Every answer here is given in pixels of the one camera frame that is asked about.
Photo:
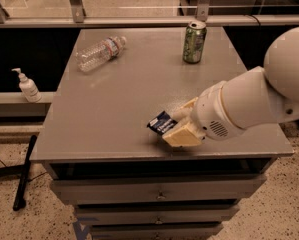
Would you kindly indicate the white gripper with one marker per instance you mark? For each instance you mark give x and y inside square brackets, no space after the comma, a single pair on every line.
[210,115]

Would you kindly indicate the blue rxbar blueberry wrapper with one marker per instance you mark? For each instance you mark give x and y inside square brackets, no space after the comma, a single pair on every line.
[162,123]

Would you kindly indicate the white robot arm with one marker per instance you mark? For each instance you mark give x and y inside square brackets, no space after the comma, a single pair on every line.
[263,95]

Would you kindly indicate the green soda can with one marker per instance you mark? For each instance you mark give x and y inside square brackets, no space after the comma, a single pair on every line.
[195,36]

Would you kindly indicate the grey drawer cabinet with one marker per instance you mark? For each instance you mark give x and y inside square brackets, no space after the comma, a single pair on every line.
[122,180]

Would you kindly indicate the clear plastic water bottle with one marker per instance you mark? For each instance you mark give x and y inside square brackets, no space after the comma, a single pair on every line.
[98,54]

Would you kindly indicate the white pump lotion bottle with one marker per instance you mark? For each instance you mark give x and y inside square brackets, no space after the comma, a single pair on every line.
[28,87]

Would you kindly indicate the black pole on floor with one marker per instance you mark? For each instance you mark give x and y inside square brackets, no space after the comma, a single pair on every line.
[19,201]

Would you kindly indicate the grey metal window rail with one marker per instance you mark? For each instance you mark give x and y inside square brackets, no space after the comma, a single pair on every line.
[108,13]

